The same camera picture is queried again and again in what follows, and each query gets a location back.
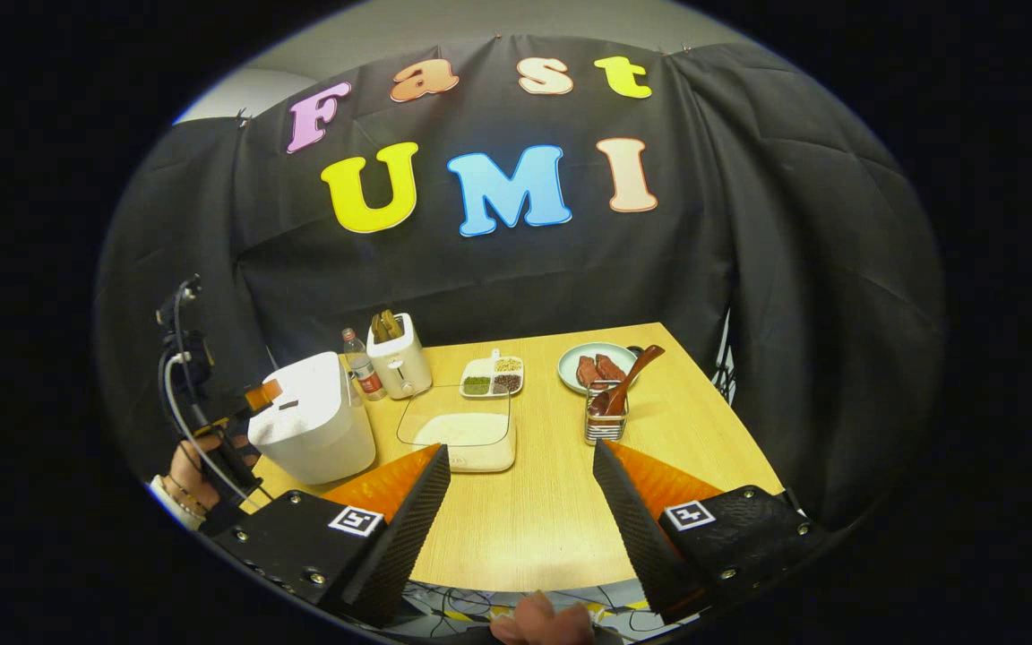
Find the plastic bottle red label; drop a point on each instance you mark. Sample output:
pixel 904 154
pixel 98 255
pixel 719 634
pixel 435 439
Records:
pixel 362 367

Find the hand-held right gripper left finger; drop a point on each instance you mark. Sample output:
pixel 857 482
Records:
pixel 404 537

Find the white rice cooker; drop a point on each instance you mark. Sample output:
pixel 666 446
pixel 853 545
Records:
pixel 314 421

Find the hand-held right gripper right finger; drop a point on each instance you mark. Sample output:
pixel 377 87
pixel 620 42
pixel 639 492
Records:
pixel 632 528

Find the pale green plate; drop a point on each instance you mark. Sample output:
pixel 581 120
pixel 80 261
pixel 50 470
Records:
pixel 570 363

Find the divided white bean tray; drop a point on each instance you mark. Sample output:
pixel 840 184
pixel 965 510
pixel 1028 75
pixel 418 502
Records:
pixel 491 376

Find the white metal frame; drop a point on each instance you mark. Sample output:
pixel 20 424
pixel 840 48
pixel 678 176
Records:
pixel 724 363

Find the white toaster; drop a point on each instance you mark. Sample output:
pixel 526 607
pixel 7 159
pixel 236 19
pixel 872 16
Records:
pixel 399 363

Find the brown bread slice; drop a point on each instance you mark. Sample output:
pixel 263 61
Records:
pixel 386 324

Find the brown wooden spoon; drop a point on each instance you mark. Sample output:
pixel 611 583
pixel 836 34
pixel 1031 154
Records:
pixel 628 381

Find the clear box of rice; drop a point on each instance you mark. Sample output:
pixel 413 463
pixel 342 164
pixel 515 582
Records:
pixel 471 439

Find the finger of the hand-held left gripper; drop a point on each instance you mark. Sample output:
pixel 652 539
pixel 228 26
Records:
pixel 265 394

